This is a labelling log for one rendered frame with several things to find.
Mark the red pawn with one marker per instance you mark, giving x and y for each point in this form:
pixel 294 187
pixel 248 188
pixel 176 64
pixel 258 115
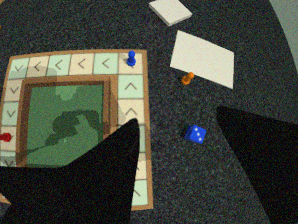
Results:
pixel 6 136

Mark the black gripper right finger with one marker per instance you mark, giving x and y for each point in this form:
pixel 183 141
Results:
pixel 268 151

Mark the blue die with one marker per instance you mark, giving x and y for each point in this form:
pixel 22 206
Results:
pixel 195 134

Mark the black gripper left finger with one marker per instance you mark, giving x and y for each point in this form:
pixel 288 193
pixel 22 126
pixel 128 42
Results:
pixel 96 188

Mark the blue pawn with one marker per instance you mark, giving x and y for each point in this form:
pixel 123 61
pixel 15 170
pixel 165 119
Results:
pixel 131 61

